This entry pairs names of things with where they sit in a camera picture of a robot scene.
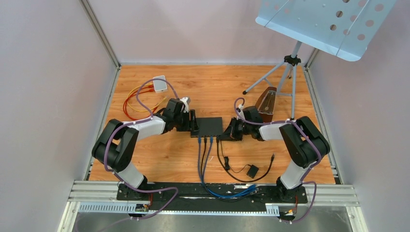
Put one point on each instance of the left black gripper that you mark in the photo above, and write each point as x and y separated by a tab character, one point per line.
191	125

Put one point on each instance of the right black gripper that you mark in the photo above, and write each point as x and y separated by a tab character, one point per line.
227	135

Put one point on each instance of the black network switch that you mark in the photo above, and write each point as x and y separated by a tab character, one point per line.
208	127

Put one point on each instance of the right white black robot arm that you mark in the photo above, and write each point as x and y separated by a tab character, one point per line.
305	143

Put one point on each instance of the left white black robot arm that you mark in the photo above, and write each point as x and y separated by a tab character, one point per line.
115	146

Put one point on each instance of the brown wooden metronome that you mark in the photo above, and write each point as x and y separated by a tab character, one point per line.
265	104

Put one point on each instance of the small white router box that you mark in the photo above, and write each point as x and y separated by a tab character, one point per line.
159	84

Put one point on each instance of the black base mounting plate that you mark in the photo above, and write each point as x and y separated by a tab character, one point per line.
216	197

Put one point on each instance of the silver music stand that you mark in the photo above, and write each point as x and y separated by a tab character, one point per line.
358	74

